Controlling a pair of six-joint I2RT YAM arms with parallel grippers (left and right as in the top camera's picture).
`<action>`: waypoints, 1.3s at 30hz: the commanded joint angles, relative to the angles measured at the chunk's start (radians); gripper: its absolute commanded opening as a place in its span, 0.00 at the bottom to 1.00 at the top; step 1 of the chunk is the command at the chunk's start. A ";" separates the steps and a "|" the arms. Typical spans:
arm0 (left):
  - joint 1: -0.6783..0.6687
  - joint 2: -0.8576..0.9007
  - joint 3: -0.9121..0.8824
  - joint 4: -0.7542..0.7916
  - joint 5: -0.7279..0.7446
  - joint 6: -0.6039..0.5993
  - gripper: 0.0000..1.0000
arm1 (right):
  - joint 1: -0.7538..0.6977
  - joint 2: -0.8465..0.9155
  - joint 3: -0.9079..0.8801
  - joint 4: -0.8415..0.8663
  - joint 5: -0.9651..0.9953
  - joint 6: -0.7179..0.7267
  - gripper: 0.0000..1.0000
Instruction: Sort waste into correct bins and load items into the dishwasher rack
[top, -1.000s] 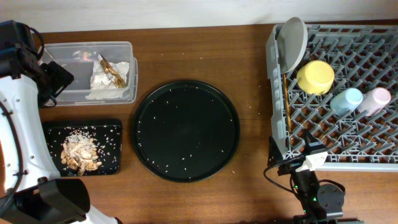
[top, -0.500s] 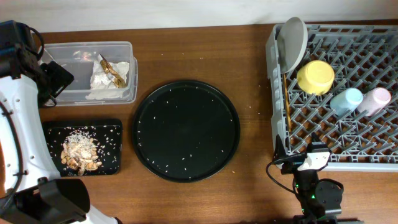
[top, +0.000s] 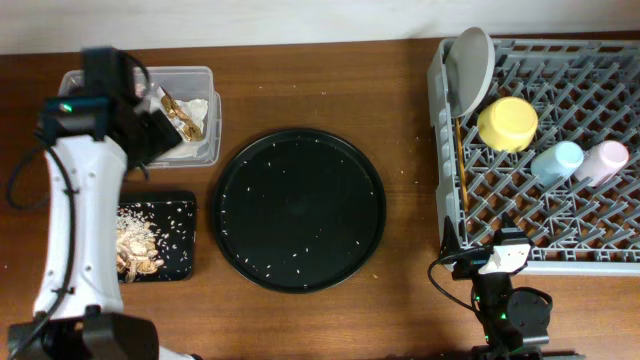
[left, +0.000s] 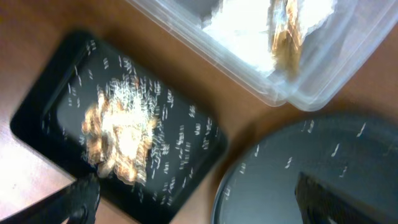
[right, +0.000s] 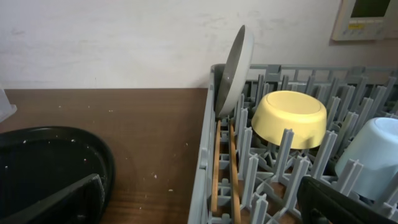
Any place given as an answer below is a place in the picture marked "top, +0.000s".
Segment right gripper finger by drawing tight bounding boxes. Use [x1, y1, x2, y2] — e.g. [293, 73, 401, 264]
[439, 216, 461, 260]
[499, 213, 530, 245]

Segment gold foil wrapper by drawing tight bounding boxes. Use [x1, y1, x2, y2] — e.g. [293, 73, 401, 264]
[160, 87, 204, 142]

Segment white paper napkin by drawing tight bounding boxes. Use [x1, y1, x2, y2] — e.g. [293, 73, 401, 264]
[149, 97, 208, 161]

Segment blue cup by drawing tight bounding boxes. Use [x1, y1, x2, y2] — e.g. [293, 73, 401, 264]
[531, 141, 584, 186]

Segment peanut shells and rice scraps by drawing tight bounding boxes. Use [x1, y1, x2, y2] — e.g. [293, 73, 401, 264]
[116, 208, 164, 283]

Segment yellow bowl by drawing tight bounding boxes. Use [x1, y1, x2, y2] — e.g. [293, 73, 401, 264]
[477, 97, 538, 153]

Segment pink cup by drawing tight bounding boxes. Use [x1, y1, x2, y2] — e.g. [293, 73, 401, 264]
[574, 140, 630, 187]

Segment grey plate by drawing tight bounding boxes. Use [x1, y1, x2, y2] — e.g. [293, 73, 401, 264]
[445, 27, 495, 117]

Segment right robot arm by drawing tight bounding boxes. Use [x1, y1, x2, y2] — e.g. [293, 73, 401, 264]
[434, 214, 553, 360]

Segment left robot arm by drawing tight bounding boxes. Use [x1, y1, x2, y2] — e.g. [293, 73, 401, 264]
[8, 95, 179, 359]

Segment clear plastic waste bin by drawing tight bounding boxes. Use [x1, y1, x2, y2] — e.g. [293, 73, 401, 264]
[40, 66, 221, 171]

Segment grey dishwasher rack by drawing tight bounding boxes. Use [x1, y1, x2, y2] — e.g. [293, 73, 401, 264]
[427, 39, 639, 276]

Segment black rectangular tray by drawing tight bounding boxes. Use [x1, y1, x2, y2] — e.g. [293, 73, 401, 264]
[117, 191, 197, 283]

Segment round black serving tray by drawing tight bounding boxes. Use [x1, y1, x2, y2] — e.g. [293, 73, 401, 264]
[210, 128, 386, 294]

